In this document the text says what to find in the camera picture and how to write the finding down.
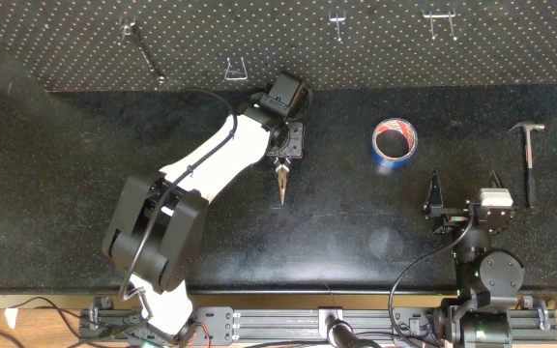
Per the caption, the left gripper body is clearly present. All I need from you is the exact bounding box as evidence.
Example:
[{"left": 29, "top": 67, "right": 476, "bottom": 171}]
[{"left": 265, "top": 120, "right": 306, "bottom": 163}]

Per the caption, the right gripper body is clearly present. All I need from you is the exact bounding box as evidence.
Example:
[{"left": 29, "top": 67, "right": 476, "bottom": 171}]
[{"left": 424, "top": 206, "right": 477, "bottom": 236}]

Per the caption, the hammer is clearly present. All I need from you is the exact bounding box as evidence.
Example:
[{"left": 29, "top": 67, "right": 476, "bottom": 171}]
[{"left": 509, "top": 120, "right": 547, "bottom": 211}]

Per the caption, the roll of blue tape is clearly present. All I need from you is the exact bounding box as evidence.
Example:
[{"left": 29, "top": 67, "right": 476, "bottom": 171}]
[{"left": 370, "top": 117, "right": 420, "bottom": 171}]

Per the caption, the black pegboard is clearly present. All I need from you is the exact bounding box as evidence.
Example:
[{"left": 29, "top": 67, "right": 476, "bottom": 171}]
[{"left": 0, "top": 0, "right": 557, "bottom": 94}]

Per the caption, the metal hook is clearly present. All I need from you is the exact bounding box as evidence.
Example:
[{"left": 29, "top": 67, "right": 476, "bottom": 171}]
[
  {"left": 328, "top": 11, "right": 347, "bottom": 43},
  {"left": 117, "top": 16, "right": 137, "bottom": 45},
  {"left": 421, "top": 8, "right": 458, "bottom": 43},
  {"left": 223, "top": 56, "right": 249, "bottom": 82}
]

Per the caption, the wrench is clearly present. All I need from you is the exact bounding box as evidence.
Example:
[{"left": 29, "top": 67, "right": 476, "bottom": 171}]
[{"left": 120, "top": 19, "right": 167, "bottom": 85}]

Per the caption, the white paper tag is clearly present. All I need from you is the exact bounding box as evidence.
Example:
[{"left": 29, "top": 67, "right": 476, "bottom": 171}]
[{"left": 4, "top": 306, "right": 20, "bottom": 331}]

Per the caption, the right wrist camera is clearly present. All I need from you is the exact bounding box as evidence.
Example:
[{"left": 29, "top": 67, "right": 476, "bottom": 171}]
[{"left": 474, "top": 187, "right": 515, "bottom": 225}]

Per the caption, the mounting rail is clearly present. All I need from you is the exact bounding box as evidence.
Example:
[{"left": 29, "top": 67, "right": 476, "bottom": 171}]
[{"left": 78, "top": 294, "right": 557, "bottom": 348}]

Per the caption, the black floor cable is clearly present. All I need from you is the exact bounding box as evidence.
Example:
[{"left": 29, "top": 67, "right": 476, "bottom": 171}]
[{"left": 0, "top": 296, "right": 97, "bottom": 348}]

